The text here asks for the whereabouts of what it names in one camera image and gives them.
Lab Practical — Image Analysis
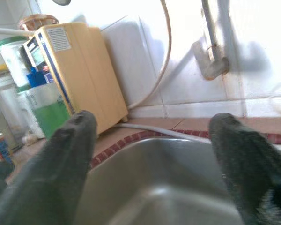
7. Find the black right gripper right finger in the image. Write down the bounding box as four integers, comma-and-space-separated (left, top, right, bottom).
208, 112, 281, 225

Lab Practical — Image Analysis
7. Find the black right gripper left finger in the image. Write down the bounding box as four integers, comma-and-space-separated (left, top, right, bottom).
0, 110, 99, 225

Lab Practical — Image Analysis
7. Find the green dish soap bottle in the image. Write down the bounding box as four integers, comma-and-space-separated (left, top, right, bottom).
16, 67, 73, 140

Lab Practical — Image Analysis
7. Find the steel sink basin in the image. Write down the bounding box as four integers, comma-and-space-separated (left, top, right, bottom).
72, 130, 281, 225

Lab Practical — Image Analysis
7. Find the beige water ionizer appliance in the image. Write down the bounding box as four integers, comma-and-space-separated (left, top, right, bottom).
22, 22, 129, 135

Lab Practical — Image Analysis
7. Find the white jar green lid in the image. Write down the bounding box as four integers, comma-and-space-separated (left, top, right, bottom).
0, 36, 36, 87

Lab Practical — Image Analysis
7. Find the white plastic pipe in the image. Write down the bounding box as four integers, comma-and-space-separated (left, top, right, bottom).
0, 27, 36, 37

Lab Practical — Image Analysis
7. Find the copper round strainer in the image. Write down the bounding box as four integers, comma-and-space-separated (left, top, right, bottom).
17, 14, 59, 31

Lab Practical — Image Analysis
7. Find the grey wall tap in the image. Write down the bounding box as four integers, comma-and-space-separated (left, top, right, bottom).
192, 0, 230, 82

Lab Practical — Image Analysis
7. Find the thin beige wall tube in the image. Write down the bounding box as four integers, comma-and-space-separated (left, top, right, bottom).
127, 0, 173, 111

